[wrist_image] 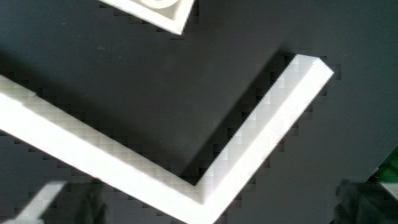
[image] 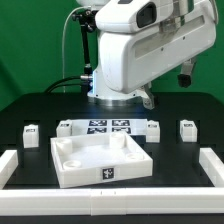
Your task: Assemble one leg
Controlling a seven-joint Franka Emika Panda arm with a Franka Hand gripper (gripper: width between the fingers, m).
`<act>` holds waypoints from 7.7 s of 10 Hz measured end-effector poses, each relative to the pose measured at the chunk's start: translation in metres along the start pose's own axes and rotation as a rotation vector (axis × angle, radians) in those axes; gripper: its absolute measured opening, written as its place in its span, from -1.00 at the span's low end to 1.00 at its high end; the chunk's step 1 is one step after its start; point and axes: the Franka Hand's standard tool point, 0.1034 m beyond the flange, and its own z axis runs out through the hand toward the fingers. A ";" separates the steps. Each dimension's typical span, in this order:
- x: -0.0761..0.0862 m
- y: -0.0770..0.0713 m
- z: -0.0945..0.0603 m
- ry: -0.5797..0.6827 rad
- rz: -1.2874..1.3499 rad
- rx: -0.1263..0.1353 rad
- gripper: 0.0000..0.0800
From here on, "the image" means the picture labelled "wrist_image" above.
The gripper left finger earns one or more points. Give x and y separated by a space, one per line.
67 204

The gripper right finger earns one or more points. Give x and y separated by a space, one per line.
367 204

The white square tabletop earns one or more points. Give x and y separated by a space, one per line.
163 12

